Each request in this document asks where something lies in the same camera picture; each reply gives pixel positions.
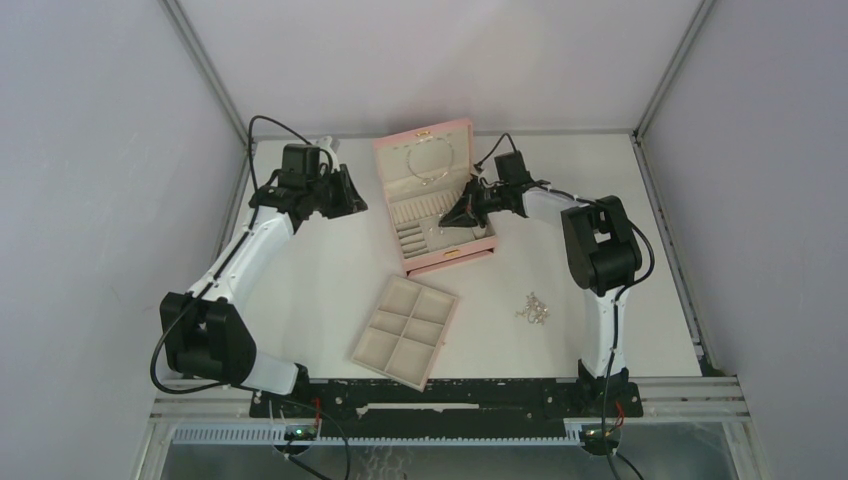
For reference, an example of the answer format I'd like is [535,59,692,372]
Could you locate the black mounting base plate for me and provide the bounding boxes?
[249,378,644,440]

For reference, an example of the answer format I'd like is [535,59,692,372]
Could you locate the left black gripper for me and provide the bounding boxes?
[306,165,367,220]

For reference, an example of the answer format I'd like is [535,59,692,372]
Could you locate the silver chain pile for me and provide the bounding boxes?
[514,291,552,326]

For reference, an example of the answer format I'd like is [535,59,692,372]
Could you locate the beige six-compartment tray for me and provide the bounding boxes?
[351,276,459,392]

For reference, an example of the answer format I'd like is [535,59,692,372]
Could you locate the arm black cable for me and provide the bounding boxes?
[473,133,657,458]
[148,115,313,396]

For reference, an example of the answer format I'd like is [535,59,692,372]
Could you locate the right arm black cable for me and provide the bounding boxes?
[473,133,657,458]

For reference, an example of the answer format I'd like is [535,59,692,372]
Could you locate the white slotted cable duct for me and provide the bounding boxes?
[170,423,598,446]

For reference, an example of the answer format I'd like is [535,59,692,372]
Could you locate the silver hoop necklace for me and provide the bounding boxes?
[405,139,457,188]

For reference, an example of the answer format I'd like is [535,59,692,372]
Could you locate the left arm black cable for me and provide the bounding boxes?
[148,115,313,396]

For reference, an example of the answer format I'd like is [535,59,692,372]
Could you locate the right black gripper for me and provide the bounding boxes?
[441,176,511,228]

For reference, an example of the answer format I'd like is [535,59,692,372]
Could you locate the pink jewelry box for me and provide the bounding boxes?
[373,118,497,277]

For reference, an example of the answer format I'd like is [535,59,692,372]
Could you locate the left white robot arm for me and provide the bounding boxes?
[150,136,368,417]

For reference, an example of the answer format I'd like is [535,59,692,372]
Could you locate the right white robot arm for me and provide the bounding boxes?
[439,151,642,416]

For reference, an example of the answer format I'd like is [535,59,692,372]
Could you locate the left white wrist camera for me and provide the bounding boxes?
[315,135,340,171]

